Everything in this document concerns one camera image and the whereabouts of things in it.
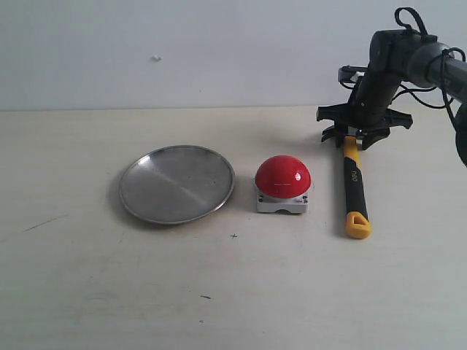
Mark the red dome push button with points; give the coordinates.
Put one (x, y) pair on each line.
(282, 183)

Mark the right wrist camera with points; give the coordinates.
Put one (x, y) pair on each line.
(348, 75)

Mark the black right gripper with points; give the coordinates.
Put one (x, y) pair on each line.
(366, 113)

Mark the round steel plate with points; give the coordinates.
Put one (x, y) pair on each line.
(177, 184)

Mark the yellow black claw hammer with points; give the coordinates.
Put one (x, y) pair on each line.
(357, 224)

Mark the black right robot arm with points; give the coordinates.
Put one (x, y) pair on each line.
(397, 56)

